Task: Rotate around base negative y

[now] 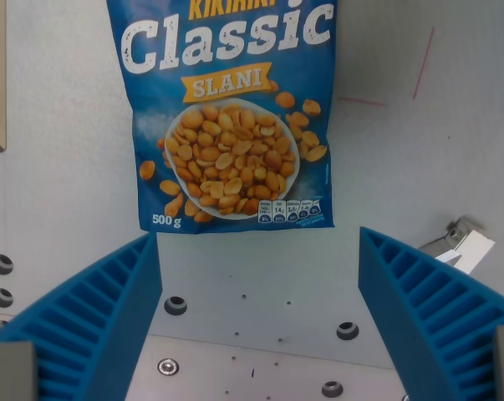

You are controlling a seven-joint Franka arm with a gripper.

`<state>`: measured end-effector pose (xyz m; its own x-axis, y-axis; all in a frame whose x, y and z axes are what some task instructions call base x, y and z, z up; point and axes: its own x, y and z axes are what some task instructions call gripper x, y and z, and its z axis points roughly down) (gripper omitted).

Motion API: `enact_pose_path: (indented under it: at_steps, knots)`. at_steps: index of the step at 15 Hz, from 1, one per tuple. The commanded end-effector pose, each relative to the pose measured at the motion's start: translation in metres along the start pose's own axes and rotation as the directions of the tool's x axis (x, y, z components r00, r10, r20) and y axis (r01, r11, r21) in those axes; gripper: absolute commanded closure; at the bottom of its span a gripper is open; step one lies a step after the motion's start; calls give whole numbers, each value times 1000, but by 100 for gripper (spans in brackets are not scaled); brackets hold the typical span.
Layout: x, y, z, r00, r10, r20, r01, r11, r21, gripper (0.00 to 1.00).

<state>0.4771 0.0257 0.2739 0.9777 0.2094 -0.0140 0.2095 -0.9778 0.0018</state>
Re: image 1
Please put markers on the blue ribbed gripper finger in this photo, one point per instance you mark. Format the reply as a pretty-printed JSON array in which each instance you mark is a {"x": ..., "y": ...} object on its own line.
[
  {"x": 427, "y": 309},
  {"x": 88, "y": 309}
]

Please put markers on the silver socket head bolt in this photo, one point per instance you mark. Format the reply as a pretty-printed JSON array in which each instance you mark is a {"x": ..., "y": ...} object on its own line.
[{"x": 168, "y": 367}]

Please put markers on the blue salted peanuts bag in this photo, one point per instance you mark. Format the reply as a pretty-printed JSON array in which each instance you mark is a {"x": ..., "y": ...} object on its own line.
[{"x": 230, "y": 125}]

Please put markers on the metal bracket with white plate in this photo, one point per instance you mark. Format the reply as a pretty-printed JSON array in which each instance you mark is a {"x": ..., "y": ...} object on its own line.
[{"x": 458, "y": 246}]

